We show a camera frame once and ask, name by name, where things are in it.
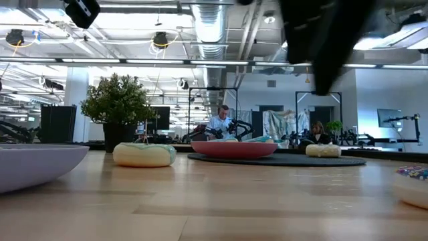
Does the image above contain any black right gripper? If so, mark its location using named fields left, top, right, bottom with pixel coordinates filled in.
left=279, top=0, right=377, bottom=97

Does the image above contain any cream coloured donut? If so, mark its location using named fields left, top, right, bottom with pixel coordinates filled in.
left=305, top=143, right=342, bottom=159

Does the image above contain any small dark blue sprinkled donut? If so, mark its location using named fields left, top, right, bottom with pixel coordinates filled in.
left=393, top=165, right=428, bottom=211

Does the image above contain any mint iced donut black drizzle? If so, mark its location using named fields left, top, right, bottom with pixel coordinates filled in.
left=112, top=142, right=177, bottom=168

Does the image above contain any small green background plant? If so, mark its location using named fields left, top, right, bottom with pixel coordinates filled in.
left=326, top=120, right=344, bottom=145

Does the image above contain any pale draped cloth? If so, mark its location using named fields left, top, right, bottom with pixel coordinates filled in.
left=262, top=109, right=310, bottom=141

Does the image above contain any person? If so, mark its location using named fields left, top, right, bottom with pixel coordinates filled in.
left=299, top=120, right=332, bottom=148
left=204, top=104, right=235, bottom=141

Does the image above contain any dark round woven placemat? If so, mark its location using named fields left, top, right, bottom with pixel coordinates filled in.
left=187, top=152, right=367, bottom=167

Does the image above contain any pink round plate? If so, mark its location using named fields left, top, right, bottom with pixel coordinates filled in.
left=190, top=141, right=279, bottom=160

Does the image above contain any long ceiling light bar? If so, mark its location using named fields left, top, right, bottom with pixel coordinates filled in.
left=0, top=57, right=428, bottom=70

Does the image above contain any black monitor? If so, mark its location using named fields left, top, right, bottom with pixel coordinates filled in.
left=146, top=106, right=171, bottom=131

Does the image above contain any green plant in black pot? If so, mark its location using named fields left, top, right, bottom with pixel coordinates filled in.
left=80, top=72, right=156, bottom=154

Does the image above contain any black cabinet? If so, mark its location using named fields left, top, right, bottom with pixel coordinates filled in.
left=39, top=104, right=78, bottom=144

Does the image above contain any lilac round plate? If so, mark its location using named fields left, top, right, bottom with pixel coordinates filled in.
left=0, top=143, right=90, bottom=194

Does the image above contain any black rectangular metal frame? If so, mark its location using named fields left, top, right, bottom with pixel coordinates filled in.
left=187, top=86, right=239, bottom=141
left=295, top=90, right=343, bottom=141

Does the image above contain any grey wall monitor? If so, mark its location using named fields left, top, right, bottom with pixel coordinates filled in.
left=377, top=108, right=404, bottom=129

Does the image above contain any silver ribbed ventilation duct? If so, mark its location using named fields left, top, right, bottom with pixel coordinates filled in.
left=190, top=0, right=231, bottom=123

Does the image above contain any black ceiling device yellow cable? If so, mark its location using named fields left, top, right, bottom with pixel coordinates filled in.
left=5, top=29, right=25, bottom=46
left=152, top=31, right=169, bottom=50

